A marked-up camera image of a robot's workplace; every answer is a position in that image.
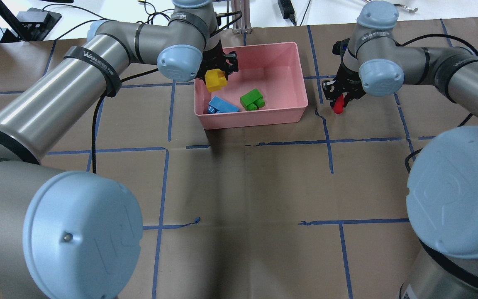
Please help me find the green toy block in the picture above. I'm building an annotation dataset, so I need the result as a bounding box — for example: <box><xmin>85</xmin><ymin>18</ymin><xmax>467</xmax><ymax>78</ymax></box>
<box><xmin>240</xmin><ymin>88</ymin><xmax>266</xmax><ymax>110</ymax></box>

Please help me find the yellow toy block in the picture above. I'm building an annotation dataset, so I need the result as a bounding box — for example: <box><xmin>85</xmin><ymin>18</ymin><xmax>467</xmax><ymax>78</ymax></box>
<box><xmin>204</xmin><ymin>69</ymin><xmax>228</xmax><ymax>93</ymax></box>

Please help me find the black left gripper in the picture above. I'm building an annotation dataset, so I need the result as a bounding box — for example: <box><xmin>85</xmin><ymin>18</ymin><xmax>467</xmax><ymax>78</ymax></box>
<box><xmin>196</xmin><ymin>40</ymin><xmax>239</xmax><ymax>79</ymax></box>

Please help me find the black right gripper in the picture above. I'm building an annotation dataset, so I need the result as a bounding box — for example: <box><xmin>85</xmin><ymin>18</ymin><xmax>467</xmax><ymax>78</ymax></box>
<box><xmin>321</xmin><ymin>39</ymin><xmax>366</xmax><ymax>108</ymax></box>

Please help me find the aluminium frame post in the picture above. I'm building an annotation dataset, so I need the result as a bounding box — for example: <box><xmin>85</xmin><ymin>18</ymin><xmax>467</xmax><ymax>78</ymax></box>
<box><xmin>227</xmin><ymin>0</ymin><xmax>252</xmax><ymax>34</ymax></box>

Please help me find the black power adapter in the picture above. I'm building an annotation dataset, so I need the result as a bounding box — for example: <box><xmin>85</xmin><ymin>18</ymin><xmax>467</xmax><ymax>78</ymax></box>
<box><xmin>277</xmin><ymin>0</ymin><xmax>297</xmax><ymax>25</ymax></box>

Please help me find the pink plastic box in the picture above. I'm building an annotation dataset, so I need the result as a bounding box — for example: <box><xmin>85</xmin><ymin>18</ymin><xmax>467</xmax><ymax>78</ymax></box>
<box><xmin>194</xmin><ymin>42</ymin><xmax>308</xmax><ymax>130</ymax></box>

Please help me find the red toy block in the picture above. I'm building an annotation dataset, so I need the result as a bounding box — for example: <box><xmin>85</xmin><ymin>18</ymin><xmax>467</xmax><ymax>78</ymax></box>
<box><xmin>332</xmin><ymin>93</ymin><xmax>345</xmax><ymax>114</ymax></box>

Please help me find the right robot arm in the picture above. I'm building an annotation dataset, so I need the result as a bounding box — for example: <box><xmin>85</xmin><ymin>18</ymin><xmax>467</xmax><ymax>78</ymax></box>
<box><xmin>322</xmin><ymin>0</ymin><xmax>478</xmax><ymax>299</ymax></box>

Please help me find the blue toy block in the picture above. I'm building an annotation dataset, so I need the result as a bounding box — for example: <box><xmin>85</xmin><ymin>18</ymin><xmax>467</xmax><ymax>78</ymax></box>
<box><xmin>206</xmin><ymin>96</ymin><xmax>240</xmax><ymax>114</ymax></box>

